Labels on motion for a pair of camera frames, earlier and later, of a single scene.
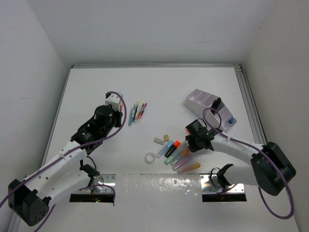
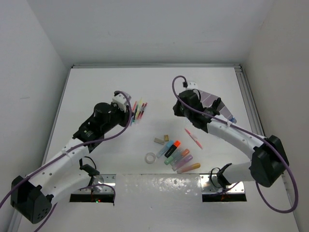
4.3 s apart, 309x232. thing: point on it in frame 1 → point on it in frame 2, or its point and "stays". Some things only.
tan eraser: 166,137 stays
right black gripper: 192,146 → 177,111
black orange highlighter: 176,144 stays
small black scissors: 215,104 stays
